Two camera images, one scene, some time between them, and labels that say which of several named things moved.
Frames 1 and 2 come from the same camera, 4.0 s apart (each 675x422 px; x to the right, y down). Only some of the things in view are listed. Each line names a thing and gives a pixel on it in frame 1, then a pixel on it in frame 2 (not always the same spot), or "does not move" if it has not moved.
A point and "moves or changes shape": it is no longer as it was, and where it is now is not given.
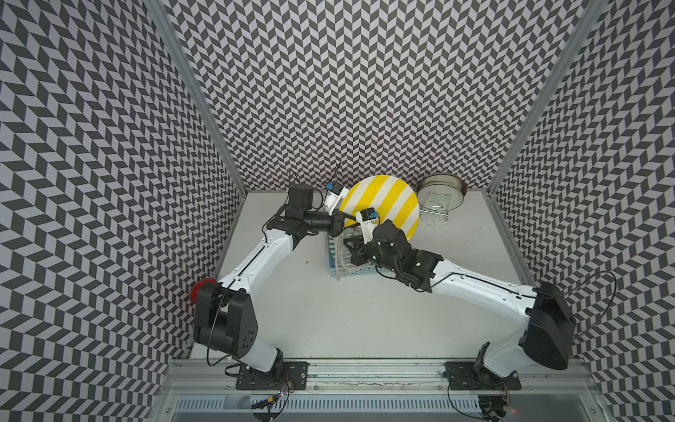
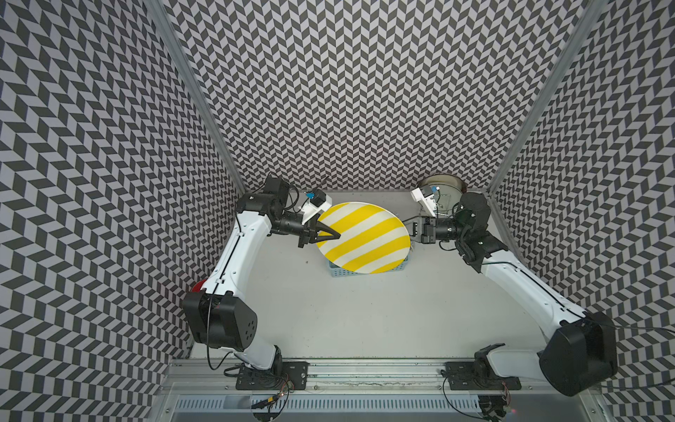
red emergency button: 193,291 does not move
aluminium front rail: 195,375 does not move
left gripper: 337,224 to 317,227
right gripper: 362,252 to 424,231
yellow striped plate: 392,197 moves or changes shape
